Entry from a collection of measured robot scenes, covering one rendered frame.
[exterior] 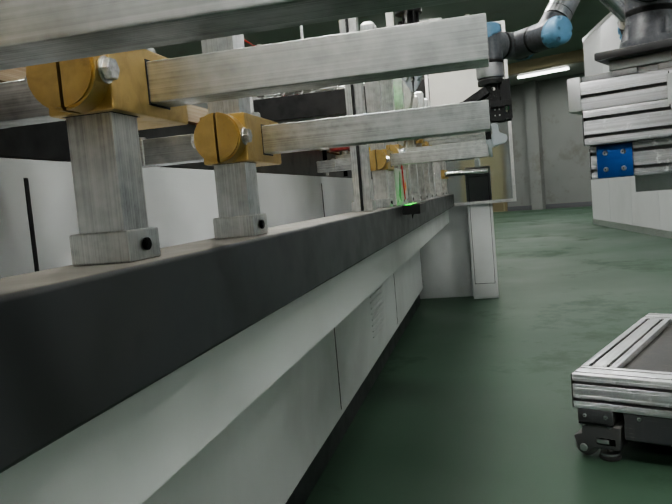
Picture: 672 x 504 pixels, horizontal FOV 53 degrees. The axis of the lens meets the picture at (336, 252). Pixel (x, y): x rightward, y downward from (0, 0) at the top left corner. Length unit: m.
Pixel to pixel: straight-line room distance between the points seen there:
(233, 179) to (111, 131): 0.25
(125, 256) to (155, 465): 0.17
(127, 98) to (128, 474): 0.26
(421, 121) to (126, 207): 0.34
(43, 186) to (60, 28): 0.54
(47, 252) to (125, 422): 0.31
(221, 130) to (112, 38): 0.44
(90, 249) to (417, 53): 0.26
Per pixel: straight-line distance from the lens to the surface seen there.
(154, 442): 0.55
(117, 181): 0.48
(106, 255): 0.49
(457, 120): 0.71
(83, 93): 0.47
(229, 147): 0.69
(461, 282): 4.65
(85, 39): 0.26
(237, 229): 0.71
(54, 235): 0.79
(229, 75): 0.50
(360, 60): 0.47
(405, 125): 0.72
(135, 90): 0.51
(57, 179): 0.81
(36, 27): 0.26
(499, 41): 1.99
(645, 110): 1.89
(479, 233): 4.48
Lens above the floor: 0.73
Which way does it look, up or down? 4 degrees down
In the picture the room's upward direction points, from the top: 5 degrees counter-clockwise
